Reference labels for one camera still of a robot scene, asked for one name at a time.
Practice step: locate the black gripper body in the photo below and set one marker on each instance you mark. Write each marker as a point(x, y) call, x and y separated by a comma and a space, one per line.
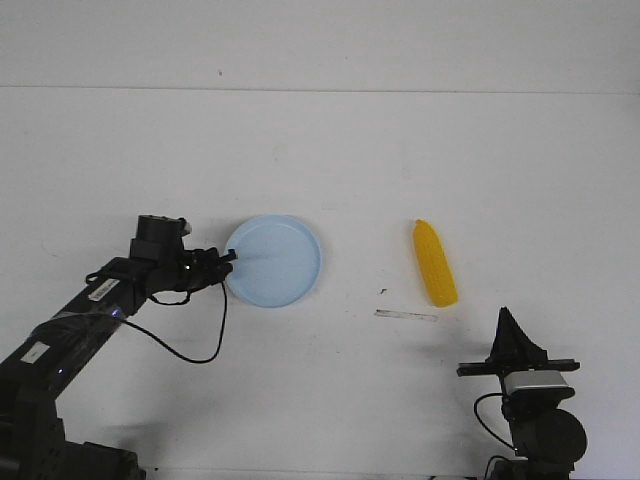
point(162, 263)
point(471, 369)

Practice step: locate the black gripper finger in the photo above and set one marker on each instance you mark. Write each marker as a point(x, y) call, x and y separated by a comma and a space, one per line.
point(222, 271)
point(227, 256)
point(501, 349)
point(521, 347)

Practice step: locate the light blue round plate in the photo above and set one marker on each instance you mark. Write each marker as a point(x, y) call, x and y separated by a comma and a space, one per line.
point(279, 260)

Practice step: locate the yellow toy corn cob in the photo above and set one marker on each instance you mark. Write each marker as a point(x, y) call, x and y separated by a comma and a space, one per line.
point(433, 265)

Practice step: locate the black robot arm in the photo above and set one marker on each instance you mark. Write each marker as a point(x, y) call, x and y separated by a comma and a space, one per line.
point(546, 441)
point(33, 440)

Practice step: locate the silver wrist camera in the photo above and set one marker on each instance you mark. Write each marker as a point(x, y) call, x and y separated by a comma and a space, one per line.
point(549, 383)

